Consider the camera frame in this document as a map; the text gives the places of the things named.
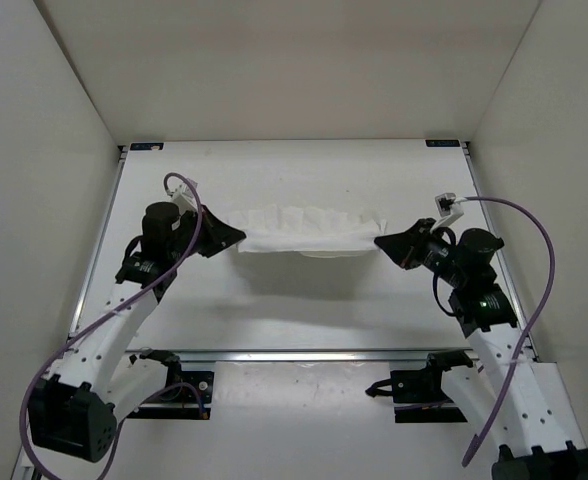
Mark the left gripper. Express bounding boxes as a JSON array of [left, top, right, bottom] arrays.
[[171, 199, 245, 255]]

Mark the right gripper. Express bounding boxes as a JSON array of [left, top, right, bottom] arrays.
[[377, 218, 467, 288]]

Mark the white pleated skirt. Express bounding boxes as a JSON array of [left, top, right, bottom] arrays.
[[224, 204, 387, 258]]

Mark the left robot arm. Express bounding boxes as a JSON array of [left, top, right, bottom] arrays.
[[22, 201, 246, 463]]

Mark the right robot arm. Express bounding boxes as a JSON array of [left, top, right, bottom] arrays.
[[374, 218, 588, 479]]

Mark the right corner black label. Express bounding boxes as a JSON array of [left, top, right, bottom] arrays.
[[425, 139, 461, 148]]

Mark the corner black label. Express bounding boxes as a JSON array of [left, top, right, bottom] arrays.
[[129, 142, 164, 151], [425, 139, 461, 148]]

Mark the left corner black label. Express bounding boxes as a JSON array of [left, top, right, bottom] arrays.
[[129, 142, 164, 151]]

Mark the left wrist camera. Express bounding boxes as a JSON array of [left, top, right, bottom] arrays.
[[166, 179, 198, 215]]

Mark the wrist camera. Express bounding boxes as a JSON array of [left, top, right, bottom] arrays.
[[432, 192, 464, 232], [166, 179, 198, 215]]

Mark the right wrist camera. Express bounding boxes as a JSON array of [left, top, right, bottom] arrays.
[[432, 192, 464, 232]]

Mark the aluminium front table rail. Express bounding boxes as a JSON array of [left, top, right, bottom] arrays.
[[177, 349, 431, 363]]

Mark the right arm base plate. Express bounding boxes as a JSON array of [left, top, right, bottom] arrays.
[[365, 350, 474, 424]]

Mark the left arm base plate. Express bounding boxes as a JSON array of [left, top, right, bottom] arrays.
[[128, 350, 215, 421]]

